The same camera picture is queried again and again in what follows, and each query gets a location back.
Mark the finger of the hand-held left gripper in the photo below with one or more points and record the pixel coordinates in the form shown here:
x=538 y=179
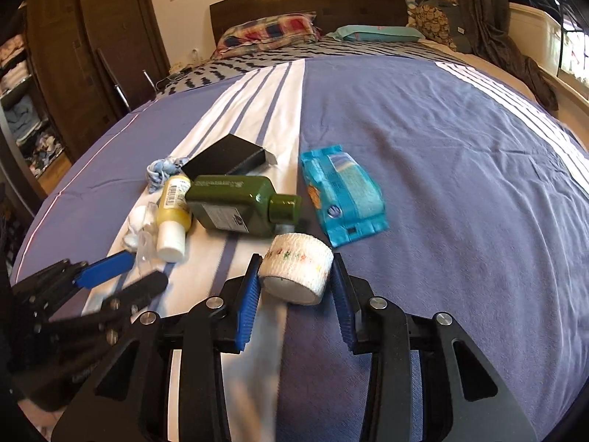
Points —
x=106 y=269
x=142 y=287

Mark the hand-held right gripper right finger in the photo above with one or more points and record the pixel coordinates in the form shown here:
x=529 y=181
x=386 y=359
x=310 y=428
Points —
x=343 y=306

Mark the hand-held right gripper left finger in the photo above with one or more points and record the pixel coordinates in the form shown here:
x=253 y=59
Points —
x=246 y=306

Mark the white bandage roll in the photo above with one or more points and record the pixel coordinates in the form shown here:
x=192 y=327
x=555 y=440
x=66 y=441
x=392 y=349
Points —
x=294 y=260

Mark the clear bag of cotton balls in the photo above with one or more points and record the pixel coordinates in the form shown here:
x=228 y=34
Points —
x=138 y=221

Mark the yellow bottle with white cap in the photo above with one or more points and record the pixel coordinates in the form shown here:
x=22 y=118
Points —
x=174 y=214

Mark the green bottle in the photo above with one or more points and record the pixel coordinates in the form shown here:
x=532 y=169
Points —
x=230 y=202

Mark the crumpled blue white cloth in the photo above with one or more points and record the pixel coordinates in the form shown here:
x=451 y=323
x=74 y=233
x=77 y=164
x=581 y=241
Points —
x=158 y=172

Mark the blue wet wipes packet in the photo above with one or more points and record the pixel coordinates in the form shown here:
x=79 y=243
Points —
x=345 y=193

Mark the black box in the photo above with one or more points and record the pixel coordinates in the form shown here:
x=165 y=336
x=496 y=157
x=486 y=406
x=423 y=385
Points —
x=225 y=154

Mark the blue striped bedspread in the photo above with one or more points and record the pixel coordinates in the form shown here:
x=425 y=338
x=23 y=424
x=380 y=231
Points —
x=437 y=170

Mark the shelf of folded clothes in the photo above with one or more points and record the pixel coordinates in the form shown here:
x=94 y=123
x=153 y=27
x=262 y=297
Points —
x=23 y=101

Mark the brown wooden wardrobe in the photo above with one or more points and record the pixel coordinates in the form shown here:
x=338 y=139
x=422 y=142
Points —
x=101 y=23

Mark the grey patterned blanket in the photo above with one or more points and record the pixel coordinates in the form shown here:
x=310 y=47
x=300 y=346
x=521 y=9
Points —
x=276 y=60

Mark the plaid pillow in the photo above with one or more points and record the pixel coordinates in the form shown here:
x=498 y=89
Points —
x=267 y=32

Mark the teal pillow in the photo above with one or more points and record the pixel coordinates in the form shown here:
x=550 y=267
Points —
x=372 y=32

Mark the patterned cushion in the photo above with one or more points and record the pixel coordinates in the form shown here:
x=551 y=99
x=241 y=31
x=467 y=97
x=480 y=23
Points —
x=432 y=16

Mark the dark wooden headboard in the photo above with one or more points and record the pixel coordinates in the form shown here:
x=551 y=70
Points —
x=322 y=2

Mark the dark curtain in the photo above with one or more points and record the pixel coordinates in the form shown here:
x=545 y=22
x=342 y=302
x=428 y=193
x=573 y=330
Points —
x=492 y=32

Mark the white storage box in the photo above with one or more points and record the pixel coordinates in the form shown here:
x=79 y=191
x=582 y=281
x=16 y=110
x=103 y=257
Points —
x=536 y=37

